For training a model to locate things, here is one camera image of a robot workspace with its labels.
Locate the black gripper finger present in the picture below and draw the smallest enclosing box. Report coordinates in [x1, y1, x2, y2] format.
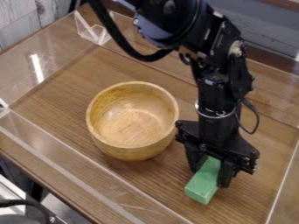
[217, 160, 236, 188]
[184, 143, 208, 173]

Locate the black cable under table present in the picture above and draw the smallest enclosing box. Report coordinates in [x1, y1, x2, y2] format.
[0, 199, 53, 224]

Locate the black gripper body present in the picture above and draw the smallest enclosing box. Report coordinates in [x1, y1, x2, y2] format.
[174, 112, 260, 174]

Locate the brown wooden bowl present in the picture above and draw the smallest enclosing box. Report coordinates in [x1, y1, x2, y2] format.
[85, 81, 178, 161]

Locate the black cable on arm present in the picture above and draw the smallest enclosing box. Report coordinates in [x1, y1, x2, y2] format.
[234, 97, 260, 136]

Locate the green rectangular block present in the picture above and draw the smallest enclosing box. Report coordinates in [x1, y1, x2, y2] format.
[184, 157, 220, 205]

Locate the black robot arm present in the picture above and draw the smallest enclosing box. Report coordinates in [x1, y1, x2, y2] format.
[86, 0, 258, 187]

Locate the black metal table frame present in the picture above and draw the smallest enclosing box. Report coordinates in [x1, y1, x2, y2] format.
[0, 157, 68, 224]

